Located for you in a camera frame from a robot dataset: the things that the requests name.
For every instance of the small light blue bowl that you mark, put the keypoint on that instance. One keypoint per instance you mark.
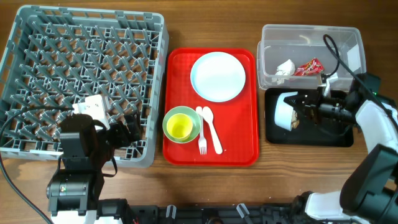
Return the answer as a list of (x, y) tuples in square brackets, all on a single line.
[(283, 112)]

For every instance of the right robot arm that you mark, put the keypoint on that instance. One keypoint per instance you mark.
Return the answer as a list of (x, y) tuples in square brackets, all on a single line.
[(364, 197)]

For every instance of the grey dishwasher rack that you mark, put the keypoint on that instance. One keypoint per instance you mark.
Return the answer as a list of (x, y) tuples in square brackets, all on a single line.
[(58, 56)]

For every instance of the clear plastic bin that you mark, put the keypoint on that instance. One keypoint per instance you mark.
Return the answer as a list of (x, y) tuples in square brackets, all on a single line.
[(300, 44)]

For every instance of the green bowl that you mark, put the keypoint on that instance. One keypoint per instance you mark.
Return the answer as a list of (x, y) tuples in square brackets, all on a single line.
[(192, 114)]

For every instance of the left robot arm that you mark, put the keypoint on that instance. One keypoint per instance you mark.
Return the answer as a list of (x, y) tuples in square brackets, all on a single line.
[(74, 190)]

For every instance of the crumpled white tissue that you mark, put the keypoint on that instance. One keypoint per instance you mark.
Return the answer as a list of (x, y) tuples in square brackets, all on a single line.
[(285, 69)]

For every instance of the black tray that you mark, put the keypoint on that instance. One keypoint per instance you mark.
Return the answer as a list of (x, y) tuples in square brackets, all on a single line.
[(328, 133)]

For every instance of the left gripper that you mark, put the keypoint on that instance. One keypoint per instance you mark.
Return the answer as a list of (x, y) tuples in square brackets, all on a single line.
[(124, 139)]

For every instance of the red snack wrapper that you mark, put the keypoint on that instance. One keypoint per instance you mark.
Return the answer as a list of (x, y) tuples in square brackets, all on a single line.
[(311, 68)]

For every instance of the food scraps and rice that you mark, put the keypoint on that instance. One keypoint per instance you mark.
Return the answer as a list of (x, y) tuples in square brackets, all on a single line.
[(294, 120)]

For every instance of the white plastic fork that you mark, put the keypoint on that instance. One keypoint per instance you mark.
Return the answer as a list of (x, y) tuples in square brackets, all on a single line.
[(202, 143)]

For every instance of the white plastic spoon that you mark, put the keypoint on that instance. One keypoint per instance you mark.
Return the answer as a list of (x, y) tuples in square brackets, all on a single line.
[(209, 117)]

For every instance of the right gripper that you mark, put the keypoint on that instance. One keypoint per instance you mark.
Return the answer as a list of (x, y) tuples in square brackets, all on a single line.
[(310, 105)]

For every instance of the yellow cup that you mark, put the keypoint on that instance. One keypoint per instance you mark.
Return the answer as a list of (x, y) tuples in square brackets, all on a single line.
[(179, 126)]

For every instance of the large light blue plate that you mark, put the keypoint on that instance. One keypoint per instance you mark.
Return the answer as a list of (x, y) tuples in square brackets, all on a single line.
[(218, 77)]

